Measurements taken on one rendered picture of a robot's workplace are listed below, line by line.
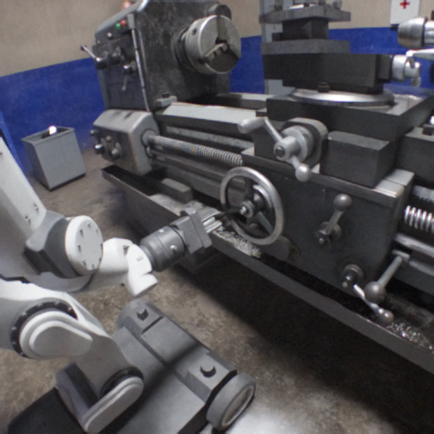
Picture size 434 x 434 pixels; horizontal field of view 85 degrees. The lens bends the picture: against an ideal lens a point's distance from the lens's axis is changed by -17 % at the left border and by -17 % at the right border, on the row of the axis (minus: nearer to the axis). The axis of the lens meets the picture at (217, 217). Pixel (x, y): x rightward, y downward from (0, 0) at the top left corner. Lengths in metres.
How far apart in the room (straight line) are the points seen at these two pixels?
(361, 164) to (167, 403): 0.84
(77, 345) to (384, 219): 0.67
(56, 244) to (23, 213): 0.05
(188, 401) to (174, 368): 0.12
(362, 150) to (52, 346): 0.69
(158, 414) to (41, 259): 0.71
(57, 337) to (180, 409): 0.48
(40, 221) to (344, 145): 0.50
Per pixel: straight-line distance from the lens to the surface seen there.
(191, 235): 0.66
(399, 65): 0.66
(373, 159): 0.54
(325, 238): 0.61
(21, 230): 0.32
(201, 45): 1.22
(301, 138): 0.53
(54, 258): 0.34
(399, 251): 0.72
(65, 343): 0.62
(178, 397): 0.96
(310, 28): 0.73
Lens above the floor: 1.04
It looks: 32 degrees down
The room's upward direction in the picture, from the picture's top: 7 degrees counter-clockwise
